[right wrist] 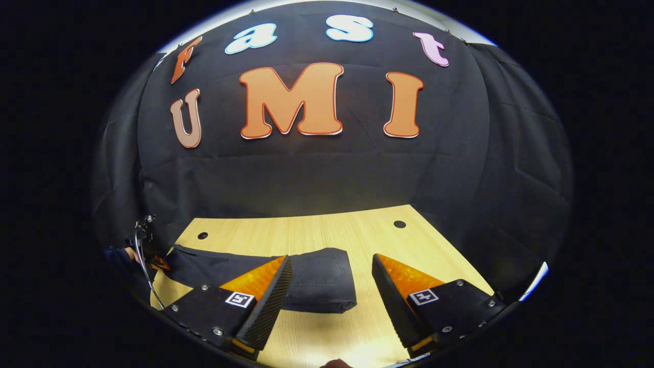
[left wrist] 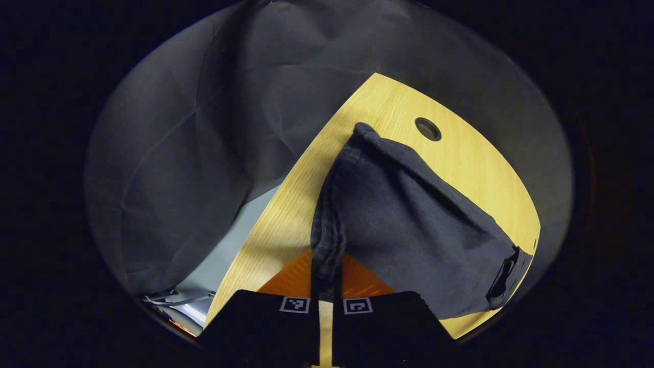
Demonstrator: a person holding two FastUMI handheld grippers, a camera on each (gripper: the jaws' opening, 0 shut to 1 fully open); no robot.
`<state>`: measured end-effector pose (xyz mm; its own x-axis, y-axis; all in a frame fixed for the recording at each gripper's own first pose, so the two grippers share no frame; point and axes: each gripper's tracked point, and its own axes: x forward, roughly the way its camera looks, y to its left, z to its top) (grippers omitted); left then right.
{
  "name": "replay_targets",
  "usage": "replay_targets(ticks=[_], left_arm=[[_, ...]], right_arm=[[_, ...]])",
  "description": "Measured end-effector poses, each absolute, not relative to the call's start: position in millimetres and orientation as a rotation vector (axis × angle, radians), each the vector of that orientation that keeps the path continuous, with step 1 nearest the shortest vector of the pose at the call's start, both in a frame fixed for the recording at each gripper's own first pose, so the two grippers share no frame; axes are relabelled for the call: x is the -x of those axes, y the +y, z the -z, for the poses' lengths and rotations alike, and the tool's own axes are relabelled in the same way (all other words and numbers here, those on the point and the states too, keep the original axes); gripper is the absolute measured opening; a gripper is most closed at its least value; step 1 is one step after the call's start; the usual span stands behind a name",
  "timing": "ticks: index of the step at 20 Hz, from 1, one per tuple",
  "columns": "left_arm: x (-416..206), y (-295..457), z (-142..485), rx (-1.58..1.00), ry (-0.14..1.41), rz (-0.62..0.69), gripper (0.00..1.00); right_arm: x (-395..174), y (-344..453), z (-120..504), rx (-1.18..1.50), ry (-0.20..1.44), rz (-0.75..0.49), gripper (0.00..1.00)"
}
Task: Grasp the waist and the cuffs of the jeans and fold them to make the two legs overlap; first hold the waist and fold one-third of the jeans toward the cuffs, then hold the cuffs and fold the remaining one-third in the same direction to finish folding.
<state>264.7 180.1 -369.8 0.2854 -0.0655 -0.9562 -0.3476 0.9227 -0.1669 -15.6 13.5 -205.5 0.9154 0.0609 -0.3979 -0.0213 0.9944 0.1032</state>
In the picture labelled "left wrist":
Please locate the dark blue jeans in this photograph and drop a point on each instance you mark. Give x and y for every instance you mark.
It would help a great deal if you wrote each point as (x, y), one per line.
(403, 225)

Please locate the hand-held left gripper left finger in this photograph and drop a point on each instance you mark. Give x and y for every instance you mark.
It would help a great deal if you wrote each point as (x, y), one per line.
(265, 327)

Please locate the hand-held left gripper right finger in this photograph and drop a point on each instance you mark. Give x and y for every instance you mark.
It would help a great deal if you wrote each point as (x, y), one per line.
(388, 327)

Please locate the orange item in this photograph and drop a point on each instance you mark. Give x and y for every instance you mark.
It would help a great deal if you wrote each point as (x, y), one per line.
(181, 327)

